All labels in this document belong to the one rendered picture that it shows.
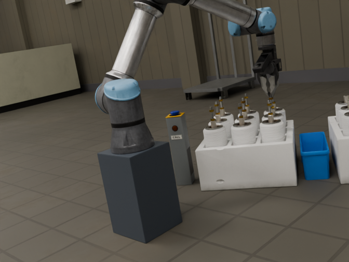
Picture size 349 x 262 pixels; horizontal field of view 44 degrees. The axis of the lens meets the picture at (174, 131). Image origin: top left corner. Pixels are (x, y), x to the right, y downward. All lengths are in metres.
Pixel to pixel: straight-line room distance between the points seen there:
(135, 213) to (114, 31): 4.97
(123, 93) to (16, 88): 5.04
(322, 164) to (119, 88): 0.87
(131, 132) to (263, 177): 0.61
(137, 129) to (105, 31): 5.06
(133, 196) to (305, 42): 3.23
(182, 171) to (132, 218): 0.51
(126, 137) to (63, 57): 5.40
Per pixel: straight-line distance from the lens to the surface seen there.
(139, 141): 1.43
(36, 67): 6.55
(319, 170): 1.83
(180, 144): 1.88
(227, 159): 1.77
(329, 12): 4.27
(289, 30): 4.46
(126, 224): 1.52
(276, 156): 1.74
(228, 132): 1.91
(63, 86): 6.74
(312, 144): 2.09
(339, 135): 1.77
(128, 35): 1.60
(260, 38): 1.84
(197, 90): 4.17
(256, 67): 1.78
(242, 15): 1.63
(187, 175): 1.92
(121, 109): 1.42
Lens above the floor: 0.65
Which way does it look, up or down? 12 degrees down
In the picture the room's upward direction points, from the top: 9 degrees counter-clockwise
